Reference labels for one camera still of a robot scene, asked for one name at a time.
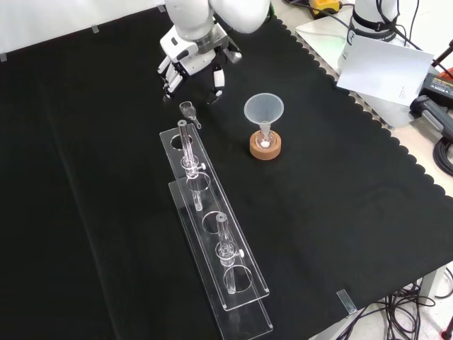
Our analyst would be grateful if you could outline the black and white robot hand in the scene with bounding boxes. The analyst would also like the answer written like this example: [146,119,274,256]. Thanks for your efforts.
[156,26,243,106]

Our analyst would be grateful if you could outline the clear glass weighing funnel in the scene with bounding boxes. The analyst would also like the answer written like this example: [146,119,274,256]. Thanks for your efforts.
[178,101,204,130]

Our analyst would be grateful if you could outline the translucent plastic funnel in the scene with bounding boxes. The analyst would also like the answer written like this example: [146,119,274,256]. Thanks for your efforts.
[243,92,285,141]

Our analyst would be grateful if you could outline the clear acrylic funnel stand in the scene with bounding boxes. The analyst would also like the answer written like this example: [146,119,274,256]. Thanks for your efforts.
[159,119,275,340]

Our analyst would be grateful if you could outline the small round-bottom glass flask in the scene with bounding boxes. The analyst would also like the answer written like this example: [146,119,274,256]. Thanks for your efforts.
[255,128,277,150]

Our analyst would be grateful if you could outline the yellow stop button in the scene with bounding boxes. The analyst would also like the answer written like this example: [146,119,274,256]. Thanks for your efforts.
[309,0,344,19]

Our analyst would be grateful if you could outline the black scalloped cloth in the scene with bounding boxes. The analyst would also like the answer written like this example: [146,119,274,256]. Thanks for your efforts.
[0,2,453,340]

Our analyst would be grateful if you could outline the white paper sheet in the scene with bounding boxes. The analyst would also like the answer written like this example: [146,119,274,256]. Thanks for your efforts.
[336,33,435,108]

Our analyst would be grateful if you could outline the black device with orange label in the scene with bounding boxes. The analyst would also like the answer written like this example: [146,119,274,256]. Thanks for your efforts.
[409,69,453,143]

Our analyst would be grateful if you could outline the black tripod leg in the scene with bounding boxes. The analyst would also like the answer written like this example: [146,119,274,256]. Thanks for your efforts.
[430,38,453,74]

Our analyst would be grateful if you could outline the clear tape strip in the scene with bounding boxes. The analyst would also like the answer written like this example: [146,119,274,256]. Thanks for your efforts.
[336,288,359,315]

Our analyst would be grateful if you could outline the grey table leg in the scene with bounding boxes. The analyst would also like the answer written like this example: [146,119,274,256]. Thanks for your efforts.
[420,264,447,306]

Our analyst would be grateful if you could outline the cork ring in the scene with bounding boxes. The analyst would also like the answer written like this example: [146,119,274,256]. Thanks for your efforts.
[248,130,283,162]

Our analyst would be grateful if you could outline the coiled black cable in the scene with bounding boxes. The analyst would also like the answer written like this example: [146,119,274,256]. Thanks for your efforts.
[432,135,453,178]

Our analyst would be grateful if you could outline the black floor cables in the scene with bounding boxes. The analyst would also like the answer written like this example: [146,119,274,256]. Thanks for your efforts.
[348,267,453,340]

